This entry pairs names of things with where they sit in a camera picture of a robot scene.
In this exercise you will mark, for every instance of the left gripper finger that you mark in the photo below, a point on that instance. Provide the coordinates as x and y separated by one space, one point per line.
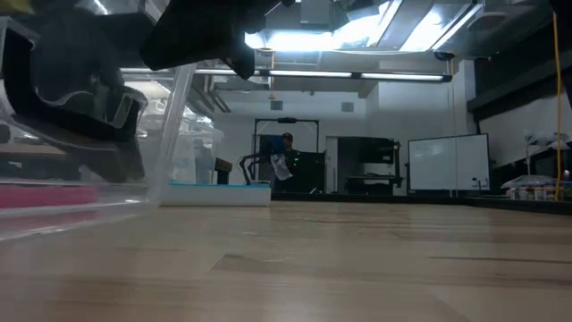
111 161

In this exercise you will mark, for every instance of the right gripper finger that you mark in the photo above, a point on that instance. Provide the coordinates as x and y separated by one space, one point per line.
241 60

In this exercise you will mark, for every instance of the clear plastic container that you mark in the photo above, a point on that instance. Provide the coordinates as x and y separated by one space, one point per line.
205 156

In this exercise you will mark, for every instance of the blue white pill organizer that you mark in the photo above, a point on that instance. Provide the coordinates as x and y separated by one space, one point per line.
214 194

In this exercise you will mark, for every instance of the long ceiling light bar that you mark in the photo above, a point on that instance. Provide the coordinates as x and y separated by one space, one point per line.
357 74

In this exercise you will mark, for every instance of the person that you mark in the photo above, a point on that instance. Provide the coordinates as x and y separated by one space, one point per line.
292 170

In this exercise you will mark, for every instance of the black cabinet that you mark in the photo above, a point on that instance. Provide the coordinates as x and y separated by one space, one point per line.
366 161

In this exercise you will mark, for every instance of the white whiteboard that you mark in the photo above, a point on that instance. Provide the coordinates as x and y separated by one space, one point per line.
449 163

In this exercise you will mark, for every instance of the plastic bag of bottles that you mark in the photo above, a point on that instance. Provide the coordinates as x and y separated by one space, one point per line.
532 185

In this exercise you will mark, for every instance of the black rig frame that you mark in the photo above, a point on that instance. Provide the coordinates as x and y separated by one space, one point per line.
286 120

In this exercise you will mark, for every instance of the black metal table frame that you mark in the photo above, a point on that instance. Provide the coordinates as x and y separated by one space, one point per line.
491 205

